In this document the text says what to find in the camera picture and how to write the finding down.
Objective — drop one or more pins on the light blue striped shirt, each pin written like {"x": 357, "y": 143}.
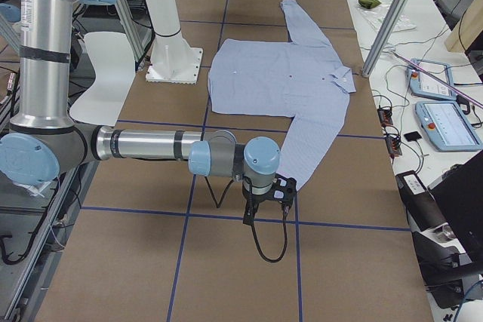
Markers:
{"x": 303, "y": 79}

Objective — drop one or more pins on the aluminium frame post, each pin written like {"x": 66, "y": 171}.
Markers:
{"x": 388, "y": 25}

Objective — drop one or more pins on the teach pendant tablet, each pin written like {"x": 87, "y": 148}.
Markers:
{"x": 447, "y": 127}
{"x": 422, "y": 85}

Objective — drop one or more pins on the green fabric pouch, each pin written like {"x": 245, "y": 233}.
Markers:
{"x": 369, "y": 4}

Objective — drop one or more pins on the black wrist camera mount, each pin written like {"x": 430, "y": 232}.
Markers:
{"x": 283, "y": 189}

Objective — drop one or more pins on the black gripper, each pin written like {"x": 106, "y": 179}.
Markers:
{"x": 257, "y": 199}

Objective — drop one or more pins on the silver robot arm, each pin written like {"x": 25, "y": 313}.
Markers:
{"x": 49, "y": 135}

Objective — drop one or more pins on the near teach pendant tablet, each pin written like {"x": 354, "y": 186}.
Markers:
{"x": 447, "y": 127}

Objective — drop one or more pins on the far teach pendant tablet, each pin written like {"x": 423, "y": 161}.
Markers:
{"x": 422, "y": 85}

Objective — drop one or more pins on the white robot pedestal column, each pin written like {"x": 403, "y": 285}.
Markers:
{"x": 172, "y": 59}

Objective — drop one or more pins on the small black phone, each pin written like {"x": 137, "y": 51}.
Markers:
{"x": 413, "y": 136}

